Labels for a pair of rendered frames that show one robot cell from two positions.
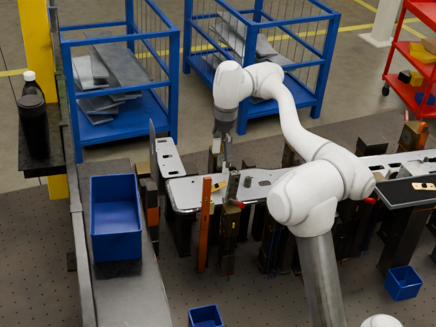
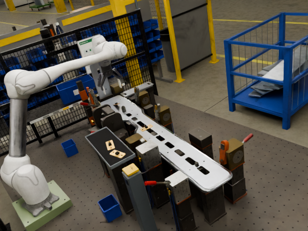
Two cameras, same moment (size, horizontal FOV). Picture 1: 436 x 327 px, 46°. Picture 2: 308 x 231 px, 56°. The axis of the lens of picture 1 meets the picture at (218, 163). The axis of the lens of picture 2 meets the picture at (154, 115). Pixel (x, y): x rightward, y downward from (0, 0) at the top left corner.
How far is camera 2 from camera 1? 2.71 m
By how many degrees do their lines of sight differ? 69
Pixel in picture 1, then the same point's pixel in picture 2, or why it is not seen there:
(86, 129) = (245, 96)
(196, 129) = not seen: outside the picture
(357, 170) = (19, 79)
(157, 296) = (45, 113)
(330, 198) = (9, 83)
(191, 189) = (114, 101)
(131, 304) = (41, 111)
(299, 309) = (88, 175)
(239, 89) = (95, 49)
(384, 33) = not seen: outside the picture
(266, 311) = (85, 165)
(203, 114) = not seen: outside the picture
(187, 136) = (301, 129)
